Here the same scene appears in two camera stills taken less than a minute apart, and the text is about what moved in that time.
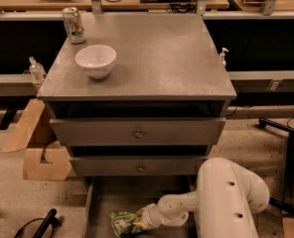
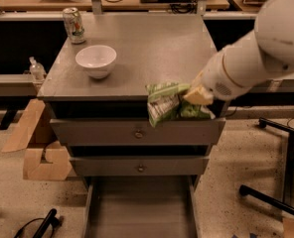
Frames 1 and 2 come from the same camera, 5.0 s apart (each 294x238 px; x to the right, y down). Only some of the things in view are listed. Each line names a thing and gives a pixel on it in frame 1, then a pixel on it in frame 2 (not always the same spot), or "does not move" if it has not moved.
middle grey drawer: x=136 y=166 does not move
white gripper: x=150 y=217 to x=214 y=77
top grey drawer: x=138 y=131 does not move
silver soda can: x=73 y=25 does not move
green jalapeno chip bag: x=122 y=223 to x=165 y=102
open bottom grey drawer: x=103 y=194 does not move
